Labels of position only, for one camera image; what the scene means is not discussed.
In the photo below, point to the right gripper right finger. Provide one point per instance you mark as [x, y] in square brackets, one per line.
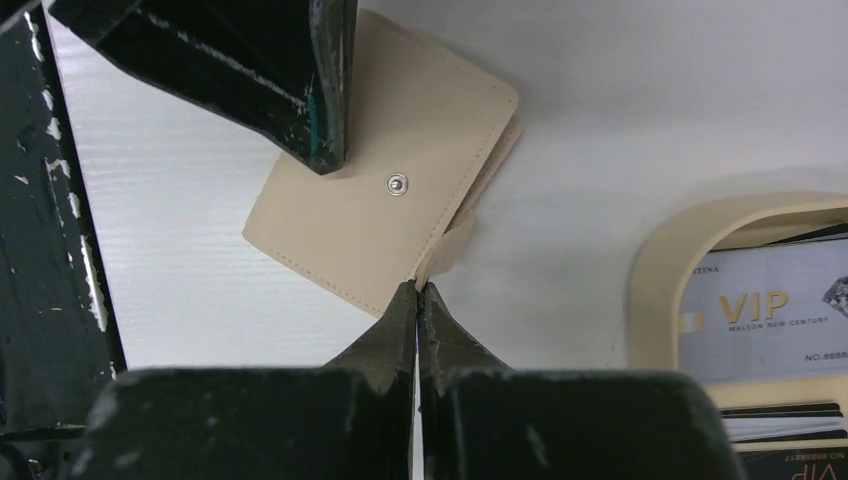
[482, 419]

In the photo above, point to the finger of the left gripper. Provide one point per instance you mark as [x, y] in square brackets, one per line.
[281, 68]

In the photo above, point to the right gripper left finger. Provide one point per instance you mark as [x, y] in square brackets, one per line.
[351, 418]

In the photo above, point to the beige card holder wallet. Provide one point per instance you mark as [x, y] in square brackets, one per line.
[428, 131]

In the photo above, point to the black VIP card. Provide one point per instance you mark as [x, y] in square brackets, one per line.
[828, 463]

